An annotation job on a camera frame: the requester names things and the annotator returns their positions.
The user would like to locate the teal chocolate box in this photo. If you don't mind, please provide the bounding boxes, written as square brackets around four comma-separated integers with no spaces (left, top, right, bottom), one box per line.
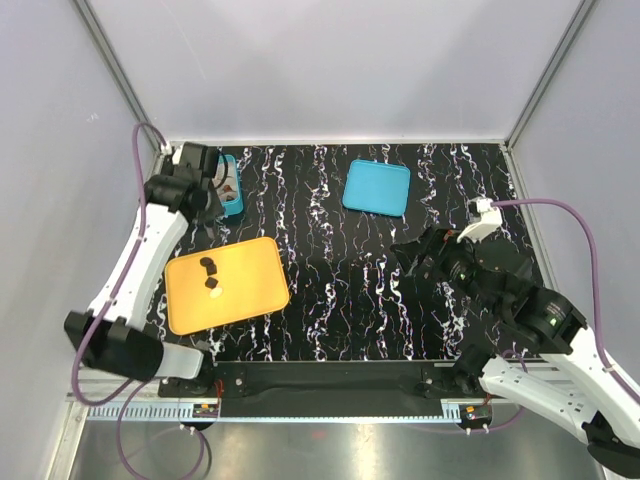
[213,154,244,218]

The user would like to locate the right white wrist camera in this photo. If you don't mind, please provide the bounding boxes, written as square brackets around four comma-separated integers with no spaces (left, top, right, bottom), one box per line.
[456,197,503,244]

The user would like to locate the teal box lid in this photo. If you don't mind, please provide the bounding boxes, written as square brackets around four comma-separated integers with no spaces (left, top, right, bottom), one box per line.
[342,159,411,217]

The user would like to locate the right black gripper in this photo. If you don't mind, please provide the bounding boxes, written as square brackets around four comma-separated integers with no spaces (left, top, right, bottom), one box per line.
[388,221,500,316]

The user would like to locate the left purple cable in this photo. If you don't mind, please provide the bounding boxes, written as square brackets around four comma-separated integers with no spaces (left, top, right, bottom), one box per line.
[69,122,174,406]

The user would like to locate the metal tongs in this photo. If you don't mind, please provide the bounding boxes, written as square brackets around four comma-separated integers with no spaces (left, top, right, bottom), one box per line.
[203,223,216,241]

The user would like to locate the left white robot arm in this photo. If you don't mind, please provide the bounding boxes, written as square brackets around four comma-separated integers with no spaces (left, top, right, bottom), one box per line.
[64,142,236,396]

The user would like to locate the yellow plastic tray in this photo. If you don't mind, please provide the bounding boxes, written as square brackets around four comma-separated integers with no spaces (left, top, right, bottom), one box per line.
[165,237,290,335]

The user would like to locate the aluminium frame rail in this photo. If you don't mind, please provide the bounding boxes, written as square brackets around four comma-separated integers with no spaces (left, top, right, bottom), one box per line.
[70,0,151,123]

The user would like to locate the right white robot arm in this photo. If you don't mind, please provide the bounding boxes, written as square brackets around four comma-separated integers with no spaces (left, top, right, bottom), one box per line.
[391,227,639,479]

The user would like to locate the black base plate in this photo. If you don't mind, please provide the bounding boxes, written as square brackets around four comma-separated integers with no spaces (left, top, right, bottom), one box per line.
[212,360,516,419]

